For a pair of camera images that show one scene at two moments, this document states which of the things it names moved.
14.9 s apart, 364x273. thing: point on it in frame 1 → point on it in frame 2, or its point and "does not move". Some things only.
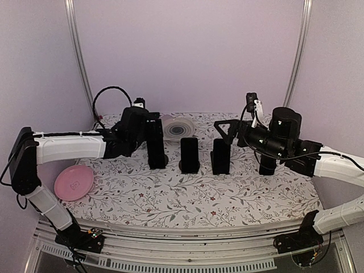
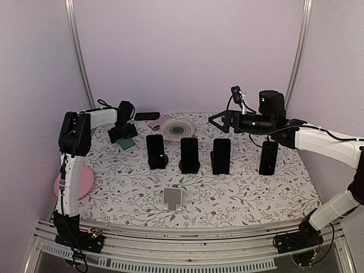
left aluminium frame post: [71, 17] does not move
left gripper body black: [141, 138] → [123, 131]
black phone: [189, 155] does not move
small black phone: [221, 157] does not move
